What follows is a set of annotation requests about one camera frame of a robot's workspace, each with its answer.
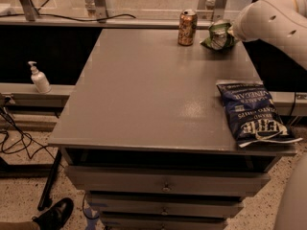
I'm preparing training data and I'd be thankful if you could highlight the blue salt vinegar chip bag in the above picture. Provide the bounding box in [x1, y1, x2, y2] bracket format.
[216, 80, 301, 148]

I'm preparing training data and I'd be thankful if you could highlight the black cable on ledge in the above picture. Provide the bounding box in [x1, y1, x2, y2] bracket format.
[0, 12, 137, 23]

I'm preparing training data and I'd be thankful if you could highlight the drawer knob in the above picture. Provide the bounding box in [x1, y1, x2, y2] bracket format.
[162, 183, 171, 193]
[161, 208, 169, 216]

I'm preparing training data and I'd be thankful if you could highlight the top drawer knob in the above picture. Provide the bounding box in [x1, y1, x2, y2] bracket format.
[162, 183, 171, 193]

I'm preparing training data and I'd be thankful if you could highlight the orange soda can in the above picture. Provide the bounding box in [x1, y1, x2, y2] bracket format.
[177, 10, 198, 46]

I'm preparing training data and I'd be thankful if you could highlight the grey drawer cabinet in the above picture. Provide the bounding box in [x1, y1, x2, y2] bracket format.
[50, 29, 295, 230]

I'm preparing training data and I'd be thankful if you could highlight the white pump sanitizer bottle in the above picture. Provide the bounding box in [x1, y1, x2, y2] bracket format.
[28, 61, 51, 94]

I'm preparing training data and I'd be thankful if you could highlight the black metal stand leg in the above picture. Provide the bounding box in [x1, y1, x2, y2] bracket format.
[37, 151, 61, 211]

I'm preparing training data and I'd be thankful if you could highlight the green jalapeno chip bag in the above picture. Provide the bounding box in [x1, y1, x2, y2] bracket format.
[201, 19, 238, 51]

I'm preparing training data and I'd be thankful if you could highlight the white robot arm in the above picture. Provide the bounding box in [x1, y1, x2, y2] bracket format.
[232, 0, 307, 230]

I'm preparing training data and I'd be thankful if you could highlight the black leather shoe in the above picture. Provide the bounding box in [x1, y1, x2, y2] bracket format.
[33, 197, 74, 230]

